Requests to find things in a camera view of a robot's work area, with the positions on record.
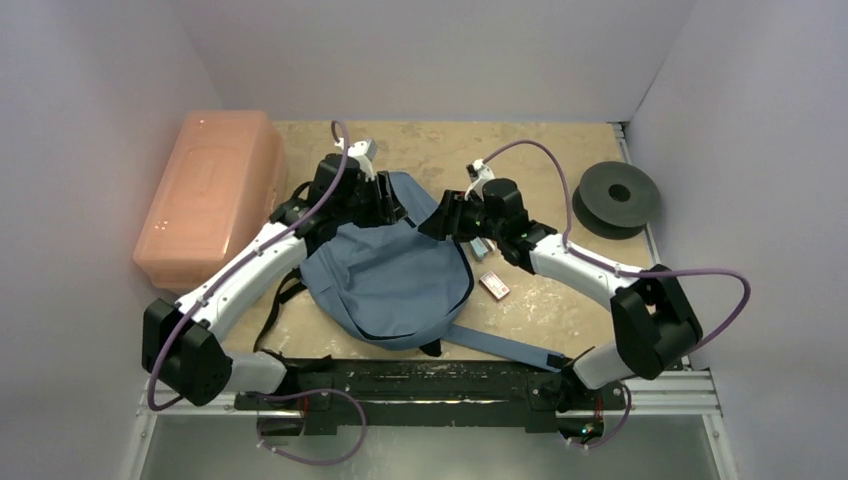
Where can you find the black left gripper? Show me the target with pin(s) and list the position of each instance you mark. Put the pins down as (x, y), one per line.
(386, 208)

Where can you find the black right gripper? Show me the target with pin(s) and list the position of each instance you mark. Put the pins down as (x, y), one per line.
(452, 216)

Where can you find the teal white stapler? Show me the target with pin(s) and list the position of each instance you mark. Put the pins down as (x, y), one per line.
(480, 249)

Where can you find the small red white card box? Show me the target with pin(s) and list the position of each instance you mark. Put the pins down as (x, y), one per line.
(494, 285)

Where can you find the blue grey backpack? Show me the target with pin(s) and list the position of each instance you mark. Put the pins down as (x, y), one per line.
(397, 289)

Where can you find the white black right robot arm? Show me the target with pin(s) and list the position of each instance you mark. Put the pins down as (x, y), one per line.
(653, 322)

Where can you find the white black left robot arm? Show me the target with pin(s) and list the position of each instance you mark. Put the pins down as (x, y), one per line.
(182, 341)

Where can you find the pink plastic storage box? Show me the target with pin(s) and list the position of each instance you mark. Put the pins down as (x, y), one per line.
(217, 190)

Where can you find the black filament spool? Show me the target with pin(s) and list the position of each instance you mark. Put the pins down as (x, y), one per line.
(616, 200)

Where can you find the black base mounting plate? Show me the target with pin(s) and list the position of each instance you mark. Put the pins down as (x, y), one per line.
(329, 393)

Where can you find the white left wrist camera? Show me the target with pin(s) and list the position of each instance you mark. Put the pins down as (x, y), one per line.
(363, 152)

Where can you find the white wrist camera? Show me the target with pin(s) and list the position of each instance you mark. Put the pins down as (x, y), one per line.
(479, 174)
(363, 152)

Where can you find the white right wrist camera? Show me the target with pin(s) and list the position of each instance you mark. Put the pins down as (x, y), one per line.
(479, 174)

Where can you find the aluminium frame rails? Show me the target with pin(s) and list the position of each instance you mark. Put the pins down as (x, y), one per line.
(675, 391)

